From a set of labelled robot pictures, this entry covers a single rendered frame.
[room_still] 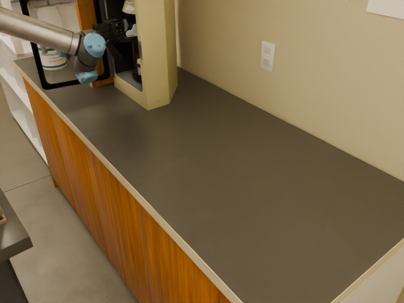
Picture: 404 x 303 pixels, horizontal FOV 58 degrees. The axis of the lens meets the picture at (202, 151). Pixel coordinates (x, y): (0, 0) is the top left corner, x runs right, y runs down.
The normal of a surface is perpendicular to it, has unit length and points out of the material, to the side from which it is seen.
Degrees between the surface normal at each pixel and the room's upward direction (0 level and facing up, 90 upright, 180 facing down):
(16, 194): 0
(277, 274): 0
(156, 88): 90
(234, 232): 2
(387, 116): 90
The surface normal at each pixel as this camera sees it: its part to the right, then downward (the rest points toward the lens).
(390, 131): -0.79, 0.34
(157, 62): 0.61, 0.44
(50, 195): 0.00, -0.83
